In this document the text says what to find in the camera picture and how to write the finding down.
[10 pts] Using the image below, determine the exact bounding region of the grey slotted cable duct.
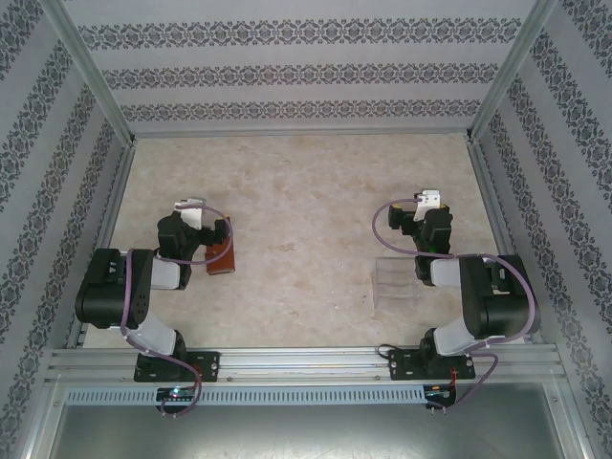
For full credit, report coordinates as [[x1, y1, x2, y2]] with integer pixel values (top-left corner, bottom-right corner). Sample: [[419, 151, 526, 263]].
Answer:
[[64, 384, 427, 406]]

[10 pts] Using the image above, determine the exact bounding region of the brown leather card holder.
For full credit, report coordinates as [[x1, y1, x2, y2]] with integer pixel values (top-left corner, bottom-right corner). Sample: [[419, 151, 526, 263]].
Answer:
[[206, 215, 237, 276]]

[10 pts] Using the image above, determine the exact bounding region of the clear acrylic card box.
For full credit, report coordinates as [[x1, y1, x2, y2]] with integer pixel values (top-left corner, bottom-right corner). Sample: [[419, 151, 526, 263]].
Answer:
[[370, 256, 423, 312]]

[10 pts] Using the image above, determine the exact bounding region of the grey sheet metal panel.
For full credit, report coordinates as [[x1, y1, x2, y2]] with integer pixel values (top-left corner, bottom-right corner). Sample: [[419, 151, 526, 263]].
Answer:
[[47, 382, 582, 459]]

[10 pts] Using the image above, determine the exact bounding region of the aluminium back frame rail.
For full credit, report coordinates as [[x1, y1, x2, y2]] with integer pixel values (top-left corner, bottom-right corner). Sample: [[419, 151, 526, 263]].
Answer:
[[127, 127, 473, 141]]

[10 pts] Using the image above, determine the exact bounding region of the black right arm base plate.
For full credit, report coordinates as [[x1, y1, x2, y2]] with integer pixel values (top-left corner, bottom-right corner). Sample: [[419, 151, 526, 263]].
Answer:
[[387, 347, 477, 383]]

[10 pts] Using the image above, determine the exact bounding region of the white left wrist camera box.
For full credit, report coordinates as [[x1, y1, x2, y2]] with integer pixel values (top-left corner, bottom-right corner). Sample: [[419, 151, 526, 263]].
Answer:
[[173, 196, 208, 231]]

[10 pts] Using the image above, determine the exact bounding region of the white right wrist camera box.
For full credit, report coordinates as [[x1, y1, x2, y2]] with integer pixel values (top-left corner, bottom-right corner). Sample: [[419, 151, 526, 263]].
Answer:
[[412, 189, 444, 223]]

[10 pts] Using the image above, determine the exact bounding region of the aluminium frame post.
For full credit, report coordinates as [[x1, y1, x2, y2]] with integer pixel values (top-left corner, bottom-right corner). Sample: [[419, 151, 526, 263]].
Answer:
[[40, 0, 140, 144], [466, 0, 573, 143]]

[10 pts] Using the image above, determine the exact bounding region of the aluminium table side rail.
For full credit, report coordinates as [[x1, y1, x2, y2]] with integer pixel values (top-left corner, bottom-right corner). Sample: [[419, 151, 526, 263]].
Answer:
[[466, 138, 545, 344], [64, 141, 140, 349]]

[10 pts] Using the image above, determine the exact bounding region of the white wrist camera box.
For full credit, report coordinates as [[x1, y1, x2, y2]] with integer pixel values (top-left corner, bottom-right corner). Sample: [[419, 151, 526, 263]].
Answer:
[[412, 189, 444, 223], [173, 196, 208, 231]]

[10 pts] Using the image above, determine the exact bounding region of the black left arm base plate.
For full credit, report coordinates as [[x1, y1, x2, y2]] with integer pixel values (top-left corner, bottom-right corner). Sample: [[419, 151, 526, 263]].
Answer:
[[133, 350, 223, 383]]

